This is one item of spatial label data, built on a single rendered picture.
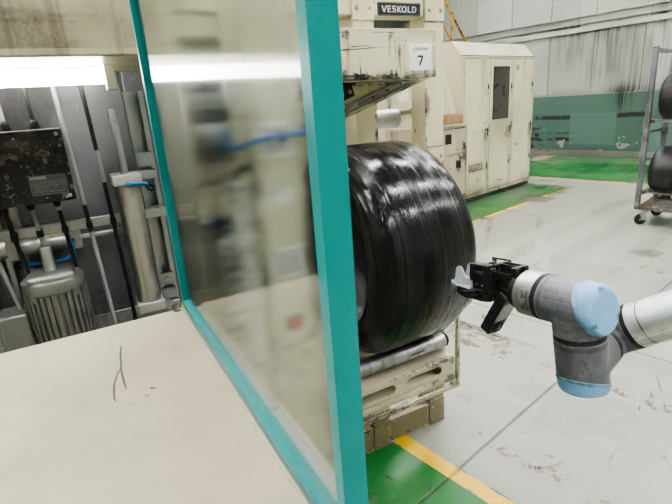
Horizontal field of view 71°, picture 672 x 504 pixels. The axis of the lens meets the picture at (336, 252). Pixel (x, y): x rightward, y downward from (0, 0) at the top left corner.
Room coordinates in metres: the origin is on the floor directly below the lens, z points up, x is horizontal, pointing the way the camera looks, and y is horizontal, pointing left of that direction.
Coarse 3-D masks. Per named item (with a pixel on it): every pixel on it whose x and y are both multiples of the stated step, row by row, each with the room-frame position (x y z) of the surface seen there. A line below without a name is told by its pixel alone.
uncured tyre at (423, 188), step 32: (352, 160) 1.16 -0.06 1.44; (384, 160) 1.16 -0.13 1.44; (416, 160) 1.18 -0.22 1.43; (352, 192) 1.11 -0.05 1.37; (384, 192) 1.07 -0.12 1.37; (416, 192) 1.09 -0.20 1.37; (448, 192) 1.12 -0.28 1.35; (352, 224) 1.58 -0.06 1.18; (384, 224) 1.03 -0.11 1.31; (416, 224) 1.04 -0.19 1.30; (448, 224) 1.08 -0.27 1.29; (384, 256) 1.01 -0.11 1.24; (416, 256) 1.01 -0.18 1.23; (448, 256) 1.05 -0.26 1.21; (384, 288) 1.01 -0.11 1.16; (416, 288) 1.01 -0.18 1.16; (448, 288) 1.05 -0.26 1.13; (384, 320) 1.03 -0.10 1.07; (416, 320) 1.03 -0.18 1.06; (448, 320) 1.11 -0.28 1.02
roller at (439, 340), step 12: (432, 336) 1.21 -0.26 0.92; (444, 336) 1.22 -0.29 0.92; (396, 348) 1.16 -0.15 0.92; (408, 348) 1.16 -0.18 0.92; (420, 348) 1.17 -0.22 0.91; (432, 348) 1.19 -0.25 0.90; (360, 360) 1.11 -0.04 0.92; (372, 360) 1.11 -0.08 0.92; (384, 360) 1.12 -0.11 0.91; (396, 360) 1.13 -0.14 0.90; (372, 372) 1.09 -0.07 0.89
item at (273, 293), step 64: (128, 0) 0.73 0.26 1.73; (192, 0) 0.46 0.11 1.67; (256, 0) 0.32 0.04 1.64; (320, 0) 0.25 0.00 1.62; (192, 64) 0.49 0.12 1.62; (256, 64) 0.33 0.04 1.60; (320, 64) 0.25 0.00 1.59; (192, 128) 0.52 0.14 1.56; (256, 128) 0.35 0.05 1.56; (320, 128) 0.25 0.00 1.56; (192, 192) 0.57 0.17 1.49; (256, 192) 0.36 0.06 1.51; (320, 192) 0.25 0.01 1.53; (192, 256) 0.63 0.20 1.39; (256, 256) 0.38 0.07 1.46; (320, 256) 0.26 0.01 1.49; (256, 320) 0.40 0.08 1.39; (320, 320) 0.28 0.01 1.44; (256, 384) 0.42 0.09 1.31; (320, 384) 0.28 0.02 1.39; (320, 448) 0.29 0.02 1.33
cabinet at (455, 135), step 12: (396, 132) 5.69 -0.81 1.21; (408, 132) 5.55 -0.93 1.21; (444, 132) 5.69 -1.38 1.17; (456, 132) 5.84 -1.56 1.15; (444, 144) 5.69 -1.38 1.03; (456, 144) 5.84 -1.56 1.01; (444, 156) 5.69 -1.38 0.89; (456, 156) 5.84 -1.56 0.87; (456, 168) 5.84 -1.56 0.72; (456, 180) 5.85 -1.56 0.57
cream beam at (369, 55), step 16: (352, 32) 1.49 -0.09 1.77; (368, 32) 1.51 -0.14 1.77; (384, 32) 1.54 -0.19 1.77; (400, 32) 1.57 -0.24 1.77; (416, 32) 1.60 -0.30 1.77; (432, 32) 1.63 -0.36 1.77; (352, 48) 1.48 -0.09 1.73; (368, 48) 1.51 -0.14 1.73; (384, 48) 1.54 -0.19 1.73; (400, 48) 1.57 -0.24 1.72; (432, 48) 1.62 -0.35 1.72; (352, 64) 1.48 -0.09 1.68; (368, 64) 1.51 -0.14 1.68; (384, 64) 1.54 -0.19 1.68; (400, 64) 1.57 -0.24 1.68; (432, 64) 1.62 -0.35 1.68; (352, 80) 1.49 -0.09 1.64; (368, 80) 1.54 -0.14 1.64; (384, 80) 1.63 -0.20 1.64; (400, 80) 1.71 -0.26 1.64
